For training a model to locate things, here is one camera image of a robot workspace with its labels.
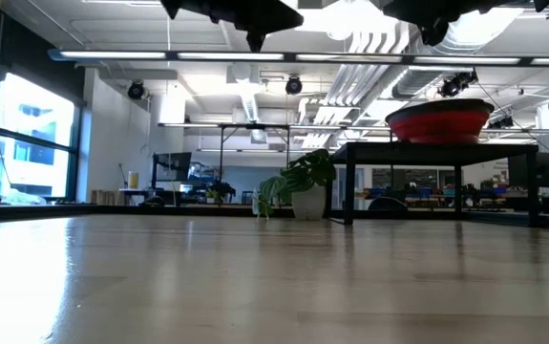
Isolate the black perforated metal stand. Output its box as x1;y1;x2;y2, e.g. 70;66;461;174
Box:
325;140;540;227

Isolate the black office chair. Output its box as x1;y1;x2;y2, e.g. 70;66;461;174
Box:
367;195;410;212

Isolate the black metal rack frame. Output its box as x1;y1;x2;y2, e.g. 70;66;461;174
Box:
216;122;292;183

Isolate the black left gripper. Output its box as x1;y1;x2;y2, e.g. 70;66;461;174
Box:
158;0;306;54

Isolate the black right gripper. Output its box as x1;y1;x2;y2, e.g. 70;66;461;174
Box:
380;0;510;48

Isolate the silver ceiling air duct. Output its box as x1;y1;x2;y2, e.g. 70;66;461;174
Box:
391;18;523;100

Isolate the dark background potted plant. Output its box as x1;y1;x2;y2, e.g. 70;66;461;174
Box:
205;180;238;204

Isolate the black ceiling spotlight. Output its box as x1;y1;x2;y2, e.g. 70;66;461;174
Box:
126;79;146;101
487;114;516;130
437;68;479;99
285;75;304;96

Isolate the black computer monitor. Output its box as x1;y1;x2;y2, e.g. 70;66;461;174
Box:
152;151;193;190
509;151;549;189

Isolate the striped-leaf plant in white pot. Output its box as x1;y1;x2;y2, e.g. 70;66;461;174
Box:
253;148;338;222

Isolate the red collapsible bowl grey rim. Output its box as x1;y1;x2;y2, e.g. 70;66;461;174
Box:
385;97;496;145

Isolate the long ceiling light strip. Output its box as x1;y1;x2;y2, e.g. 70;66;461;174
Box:
48;49;549;67

